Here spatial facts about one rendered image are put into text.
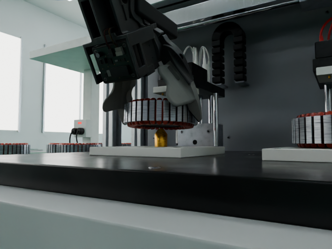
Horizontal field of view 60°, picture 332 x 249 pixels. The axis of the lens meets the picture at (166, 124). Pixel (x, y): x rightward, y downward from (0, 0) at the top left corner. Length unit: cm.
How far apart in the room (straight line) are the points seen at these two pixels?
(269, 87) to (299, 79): 6
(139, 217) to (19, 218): 9
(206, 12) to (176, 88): 22
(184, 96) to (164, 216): 24
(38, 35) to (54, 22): 48
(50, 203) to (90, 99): 133
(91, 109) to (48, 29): 478
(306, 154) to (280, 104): 35
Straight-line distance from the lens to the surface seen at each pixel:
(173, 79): 38
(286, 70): 65
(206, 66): 56
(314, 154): 30
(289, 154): 30
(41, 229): 20
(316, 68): 41
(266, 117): 64
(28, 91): 569
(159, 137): 43
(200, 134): 54
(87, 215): 17
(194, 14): 57
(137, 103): 40
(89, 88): 154
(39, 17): 617
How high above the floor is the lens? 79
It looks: 4 degrees up
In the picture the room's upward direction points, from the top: straight up
